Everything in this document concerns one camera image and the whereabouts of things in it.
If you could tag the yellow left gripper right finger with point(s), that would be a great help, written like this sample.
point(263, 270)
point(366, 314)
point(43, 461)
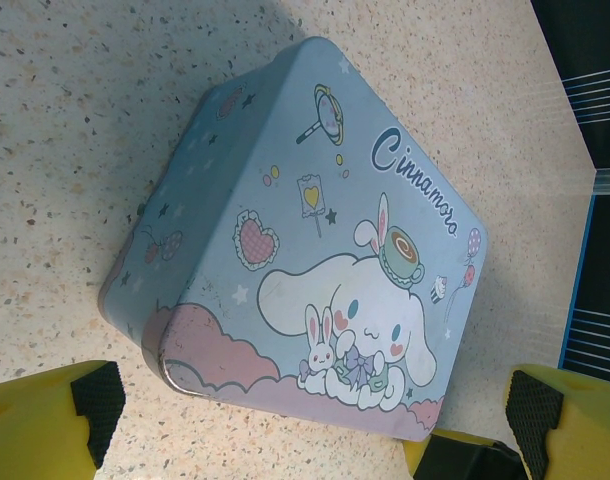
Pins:
point(580, 430)

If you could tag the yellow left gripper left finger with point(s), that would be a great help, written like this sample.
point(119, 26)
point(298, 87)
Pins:
point(30, 430)

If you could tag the blue Cinnamoroll tin box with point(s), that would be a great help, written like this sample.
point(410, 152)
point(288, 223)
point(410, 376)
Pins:
point(305, 225)

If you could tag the dark blue circuit-print mat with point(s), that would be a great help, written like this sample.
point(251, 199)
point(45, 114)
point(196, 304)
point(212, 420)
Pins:
point(605, 60)

